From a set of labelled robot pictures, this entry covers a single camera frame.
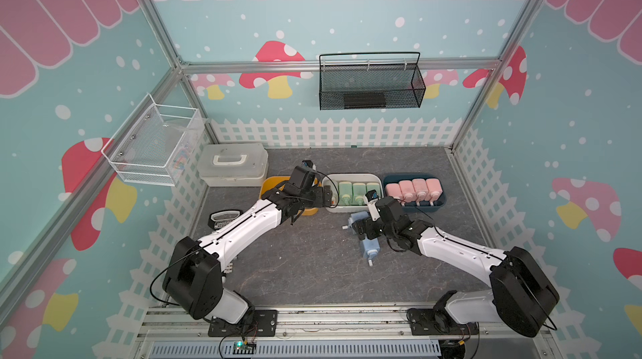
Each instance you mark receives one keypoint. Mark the white wire mesh basket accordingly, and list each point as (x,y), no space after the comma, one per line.
(155,144)

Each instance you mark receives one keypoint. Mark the green sharpener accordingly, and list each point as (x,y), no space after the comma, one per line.
(374,186)
(345,193)
(359,192)

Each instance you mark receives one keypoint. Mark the yellow storage box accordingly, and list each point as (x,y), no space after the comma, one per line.
(273,182)

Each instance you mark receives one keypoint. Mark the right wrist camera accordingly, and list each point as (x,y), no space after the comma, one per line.
(372,198)

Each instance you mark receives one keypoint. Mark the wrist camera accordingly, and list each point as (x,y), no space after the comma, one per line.
(372,198)
(309,164)

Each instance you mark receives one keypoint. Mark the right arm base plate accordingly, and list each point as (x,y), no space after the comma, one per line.
(431,322)

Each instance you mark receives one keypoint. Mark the translucent lidded case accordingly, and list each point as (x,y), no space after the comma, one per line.
(234,165)

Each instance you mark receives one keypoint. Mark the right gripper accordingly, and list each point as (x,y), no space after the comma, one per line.
(364,230)

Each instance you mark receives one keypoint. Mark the pink sharpener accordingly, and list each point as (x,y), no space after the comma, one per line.
(435,190)
(394,190)
(421,190)
(408,191)

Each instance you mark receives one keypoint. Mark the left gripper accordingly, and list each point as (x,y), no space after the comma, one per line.
(314,192)

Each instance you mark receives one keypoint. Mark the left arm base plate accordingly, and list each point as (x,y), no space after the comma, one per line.
(255,323)

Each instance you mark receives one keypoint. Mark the teal storage box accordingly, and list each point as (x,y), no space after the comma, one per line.
(413,207)

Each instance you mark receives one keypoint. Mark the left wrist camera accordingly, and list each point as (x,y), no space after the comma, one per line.
(309,164)

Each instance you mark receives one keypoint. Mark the black tool rack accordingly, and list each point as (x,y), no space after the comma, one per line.
(220,219)

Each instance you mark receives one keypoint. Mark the green sharpener bottom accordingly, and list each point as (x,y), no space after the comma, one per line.
(359,192)

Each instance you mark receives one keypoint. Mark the aluminium rail frame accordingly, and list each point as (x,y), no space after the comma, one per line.
(378,330)

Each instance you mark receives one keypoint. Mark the blue sharpener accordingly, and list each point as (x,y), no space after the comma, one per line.
(370,249)
(356,217)

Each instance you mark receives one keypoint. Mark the black wire mesh basket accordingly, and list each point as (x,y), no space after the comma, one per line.
(370,80)

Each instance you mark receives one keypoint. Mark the green circuit board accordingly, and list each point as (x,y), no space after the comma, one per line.
(244,348)

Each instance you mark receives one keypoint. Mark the white storage box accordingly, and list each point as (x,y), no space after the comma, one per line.
(333,181)

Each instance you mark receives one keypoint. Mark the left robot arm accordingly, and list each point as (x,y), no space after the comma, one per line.
(193,280)

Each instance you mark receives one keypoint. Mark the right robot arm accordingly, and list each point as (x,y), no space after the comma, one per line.
(519,294)

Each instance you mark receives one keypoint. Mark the pink sharpener bottom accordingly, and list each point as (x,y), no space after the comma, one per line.
(408,191)

